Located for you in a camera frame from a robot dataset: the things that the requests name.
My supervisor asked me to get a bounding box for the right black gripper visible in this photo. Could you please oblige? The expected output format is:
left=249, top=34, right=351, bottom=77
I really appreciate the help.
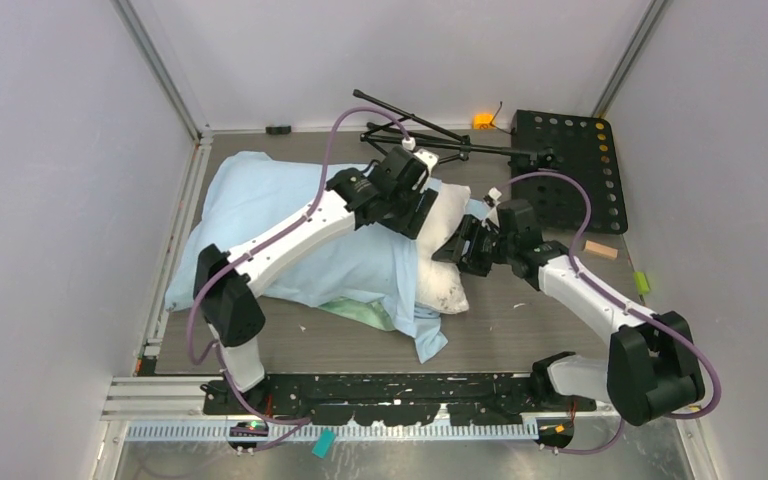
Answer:
left=433, top=214, right=516, bottom=277

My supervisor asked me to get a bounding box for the white pillow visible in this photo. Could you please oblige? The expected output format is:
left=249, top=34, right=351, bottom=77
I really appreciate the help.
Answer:
left=415, top=179, right=471, bottom=314

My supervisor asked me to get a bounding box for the green and blue pillowcase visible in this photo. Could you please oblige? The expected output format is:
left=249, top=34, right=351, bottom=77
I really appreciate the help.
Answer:
left=165, top=148, right=470, bottom=361

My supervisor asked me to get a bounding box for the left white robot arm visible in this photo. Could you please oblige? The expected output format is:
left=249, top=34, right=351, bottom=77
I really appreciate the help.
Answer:
left=190, top=142, right=439, bottom=414

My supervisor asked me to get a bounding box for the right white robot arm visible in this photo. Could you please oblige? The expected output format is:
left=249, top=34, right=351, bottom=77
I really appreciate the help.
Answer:
left=433, top=200, right=705, bottom=426

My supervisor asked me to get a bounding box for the black folding stand tripod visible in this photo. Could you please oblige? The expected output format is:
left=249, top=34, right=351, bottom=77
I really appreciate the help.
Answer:
left=352, top=89, right=559, bottom=171

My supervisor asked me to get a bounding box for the orange round object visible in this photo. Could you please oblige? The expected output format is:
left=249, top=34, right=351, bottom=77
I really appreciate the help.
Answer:
left=471, top=113, right=495, bottom=130

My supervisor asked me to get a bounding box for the wooden block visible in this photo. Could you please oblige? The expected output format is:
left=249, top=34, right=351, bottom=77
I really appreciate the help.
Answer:
left=583, top=240, right=619, bottom=260

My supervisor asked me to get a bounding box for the black perforated stand plate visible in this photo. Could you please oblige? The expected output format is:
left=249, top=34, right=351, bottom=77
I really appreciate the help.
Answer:
left=509, top=110, right=628, bottom=235

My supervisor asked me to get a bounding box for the green small block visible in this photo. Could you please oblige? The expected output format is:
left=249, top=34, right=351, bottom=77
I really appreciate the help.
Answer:
left=633, top=271, right=651, bottom=296

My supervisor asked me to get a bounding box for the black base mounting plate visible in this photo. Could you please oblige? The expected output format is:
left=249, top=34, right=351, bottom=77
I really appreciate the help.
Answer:
left=201, top=370, right=597, bottom=429

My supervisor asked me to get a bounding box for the teal tape piece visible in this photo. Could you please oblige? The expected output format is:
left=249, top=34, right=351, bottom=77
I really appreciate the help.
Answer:
left=311, top=429, right=337, bottom=459

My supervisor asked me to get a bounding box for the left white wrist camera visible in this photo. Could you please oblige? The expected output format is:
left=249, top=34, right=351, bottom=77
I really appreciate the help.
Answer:
left=412, top=148, right=439, bottom=173

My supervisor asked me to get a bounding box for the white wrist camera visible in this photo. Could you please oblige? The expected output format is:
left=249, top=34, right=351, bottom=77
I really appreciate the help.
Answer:
left=412, top=148, right=439, bottom=173
left=482, top=187, right=502, bottom=210

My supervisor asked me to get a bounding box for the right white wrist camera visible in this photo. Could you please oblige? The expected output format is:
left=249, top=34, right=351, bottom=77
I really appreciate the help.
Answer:
left=482, top=187, right=502, bottom=210

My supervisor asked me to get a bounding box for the small black wall bracket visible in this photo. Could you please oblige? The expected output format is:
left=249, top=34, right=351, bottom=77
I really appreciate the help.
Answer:
left=264, top=125, right=292, bottom=136

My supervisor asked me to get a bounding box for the slotted cable duct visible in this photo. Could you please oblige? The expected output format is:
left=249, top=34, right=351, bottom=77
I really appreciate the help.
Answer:
left=125, top=417, right=540, bottom=442

